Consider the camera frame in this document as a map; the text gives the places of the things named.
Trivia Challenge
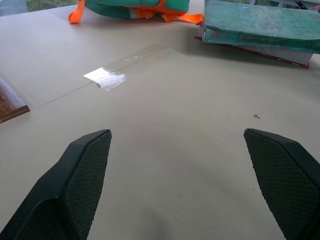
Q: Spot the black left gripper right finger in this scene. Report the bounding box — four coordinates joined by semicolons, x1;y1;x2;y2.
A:
243;128;320;240

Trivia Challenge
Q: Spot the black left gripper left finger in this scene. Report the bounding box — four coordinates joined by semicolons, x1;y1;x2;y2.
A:
0;129;113;240

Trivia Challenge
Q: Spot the green hardcover book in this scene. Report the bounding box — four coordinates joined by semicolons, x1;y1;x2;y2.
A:
201;0;320;54

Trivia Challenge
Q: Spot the clear adhesive tape strip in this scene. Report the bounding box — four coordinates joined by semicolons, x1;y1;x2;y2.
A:
82;44;177;92

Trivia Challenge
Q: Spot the green orange backpack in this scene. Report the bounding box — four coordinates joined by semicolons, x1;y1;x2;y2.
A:
68;0;204;25

